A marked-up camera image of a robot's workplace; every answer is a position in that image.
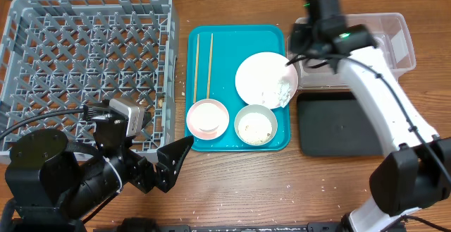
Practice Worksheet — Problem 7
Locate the grey bowl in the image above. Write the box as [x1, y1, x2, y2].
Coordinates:
[234, 104, 278, 147]

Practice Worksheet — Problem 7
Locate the white cup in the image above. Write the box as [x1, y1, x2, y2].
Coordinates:
[193, 102, 221, 132]

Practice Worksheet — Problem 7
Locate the white tissue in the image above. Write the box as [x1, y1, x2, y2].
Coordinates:
[277, 79, 291, 108]

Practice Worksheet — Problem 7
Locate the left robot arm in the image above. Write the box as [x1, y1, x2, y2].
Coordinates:
[1, 116, 194, 231]

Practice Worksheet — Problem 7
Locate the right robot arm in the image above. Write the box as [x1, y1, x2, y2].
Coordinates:
[289, 23, 450, 231]

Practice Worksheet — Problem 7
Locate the grey dishwasher rack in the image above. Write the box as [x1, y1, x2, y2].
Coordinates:
[1, 0, 179, 164]

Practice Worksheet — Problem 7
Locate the clear plastic bin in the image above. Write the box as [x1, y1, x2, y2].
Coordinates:
[294, 13, 416, 90]

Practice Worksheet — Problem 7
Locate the large white plate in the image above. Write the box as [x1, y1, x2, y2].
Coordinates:
[235, 52, 298, 109]

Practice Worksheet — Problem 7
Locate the black plastic tray bin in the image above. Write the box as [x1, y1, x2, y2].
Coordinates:
[297, 92, 383, 157]

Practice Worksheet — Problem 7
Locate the left wooden chopstick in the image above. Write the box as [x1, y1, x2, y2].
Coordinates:
[193, 34, 199, 104]

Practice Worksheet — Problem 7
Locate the wooden chopstick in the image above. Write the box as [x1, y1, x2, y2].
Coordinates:
[193, 34, 199, 104]
[206, 33, 214, 99]

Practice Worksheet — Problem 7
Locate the right wooden chopstick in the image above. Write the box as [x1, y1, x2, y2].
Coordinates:
[206, 33, 214, 99]

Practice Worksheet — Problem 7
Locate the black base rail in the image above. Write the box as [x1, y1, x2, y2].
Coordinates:
[159, 221, 340, 232]

